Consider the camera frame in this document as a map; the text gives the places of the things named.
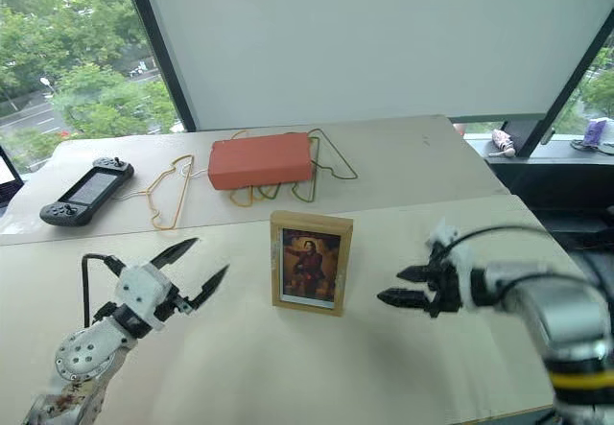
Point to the wooden picture frame with portrait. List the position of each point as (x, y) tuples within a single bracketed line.
[(311, 266)]

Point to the black handheld game controller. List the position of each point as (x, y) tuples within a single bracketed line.
[(86, 191)]

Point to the pink folded umbrella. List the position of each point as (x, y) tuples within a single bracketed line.
[(503, 142)]

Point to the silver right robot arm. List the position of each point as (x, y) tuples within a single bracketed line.
[(556, 314)]

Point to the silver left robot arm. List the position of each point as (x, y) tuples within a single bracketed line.
[(81, 354)]

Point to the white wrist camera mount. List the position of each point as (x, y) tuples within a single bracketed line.
[(461, 271), (143, 287)]

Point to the purple tissue pack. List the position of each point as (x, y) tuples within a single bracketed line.
[(597, 131)]

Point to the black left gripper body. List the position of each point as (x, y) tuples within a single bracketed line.
[(178, 304)]

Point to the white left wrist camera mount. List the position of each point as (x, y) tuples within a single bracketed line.
[(143, 287)]

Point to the black window frame bar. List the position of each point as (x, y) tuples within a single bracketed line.
[(571, 84), (158, 46)]

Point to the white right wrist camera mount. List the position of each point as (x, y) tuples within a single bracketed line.
[(461, 271)]

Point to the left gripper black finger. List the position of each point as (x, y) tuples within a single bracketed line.
[(173, 252), (211, 285)]

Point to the large white panel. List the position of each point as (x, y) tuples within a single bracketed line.
[(364, 36)]

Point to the orange rectangular box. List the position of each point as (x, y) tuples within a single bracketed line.
[(261, 161)]

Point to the black windowsill cabinet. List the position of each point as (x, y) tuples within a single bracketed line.
[(551, 180)]

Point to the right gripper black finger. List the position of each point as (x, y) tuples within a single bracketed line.
[(413, 273), (402, 297)]

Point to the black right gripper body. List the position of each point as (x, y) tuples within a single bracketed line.
[(445, 286)]

